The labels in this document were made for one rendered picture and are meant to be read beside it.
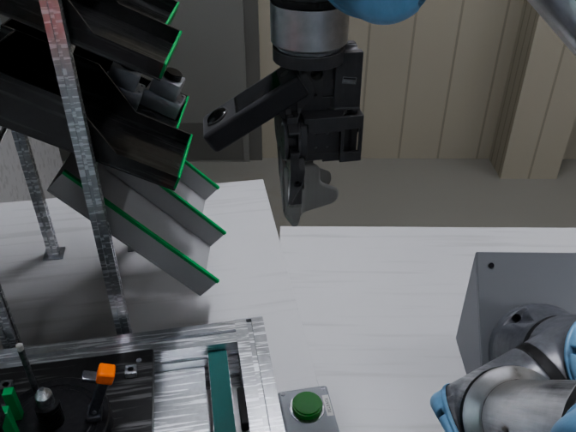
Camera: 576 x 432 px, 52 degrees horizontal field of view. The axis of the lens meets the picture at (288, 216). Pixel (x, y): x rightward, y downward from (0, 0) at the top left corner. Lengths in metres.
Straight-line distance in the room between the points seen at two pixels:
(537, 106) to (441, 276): 2.07
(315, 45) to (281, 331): 0.62
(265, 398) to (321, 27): 0.51
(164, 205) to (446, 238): 0.62
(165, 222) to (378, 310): 0.42
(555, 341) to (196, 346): 0.49
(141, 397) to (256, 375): 0.16
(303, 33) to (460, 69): 2.70
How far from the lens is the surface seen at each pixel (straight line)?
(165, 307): 1.13
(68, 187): 0.87
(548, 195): 3.28
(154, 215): 0.99
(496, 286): 0.97
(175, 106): 1.00
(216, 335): 0.92
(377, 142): 3.32
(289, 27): 0.56
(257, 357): 0.89
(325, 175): 0.69
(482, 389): 0.71
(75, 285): 1.23
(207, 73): 3.10
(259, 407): 0.83
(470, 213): 3.00
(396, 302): 1.14
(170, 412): 0.90
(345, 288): 1.15
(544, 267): 1.00
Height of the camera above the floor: 1.62
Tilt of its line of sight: 35 degrees down
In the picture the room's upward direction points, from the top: straight up
